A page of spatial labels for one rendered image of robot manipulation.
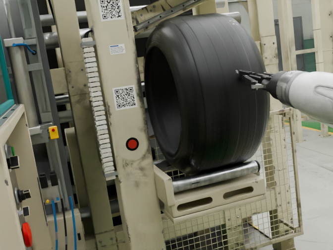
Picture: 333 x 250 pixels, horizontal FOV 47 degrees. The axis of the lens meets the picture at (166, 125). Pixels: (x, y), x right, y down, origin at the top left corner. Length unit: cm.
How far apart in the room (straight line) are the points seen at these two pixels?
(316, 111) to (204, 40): 49
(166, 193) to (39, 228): 44
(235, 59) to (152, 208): 59
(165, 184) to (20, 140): 50
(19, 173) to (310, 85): 69
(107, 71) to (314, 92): 68
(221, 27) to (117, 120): 46
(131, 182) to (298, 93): 68
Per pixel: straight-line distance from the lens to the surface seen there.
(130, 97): 129
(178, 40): 124
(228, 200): 137
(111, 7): 130
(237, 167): 139
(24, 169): 98
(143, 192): 136
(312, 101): 87
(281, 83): 96
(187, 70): 118
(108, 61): 128
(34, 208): 100
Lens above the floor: 132
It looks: 9 degrees down
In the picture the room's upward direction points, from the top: 8 degrees counter-clockwise
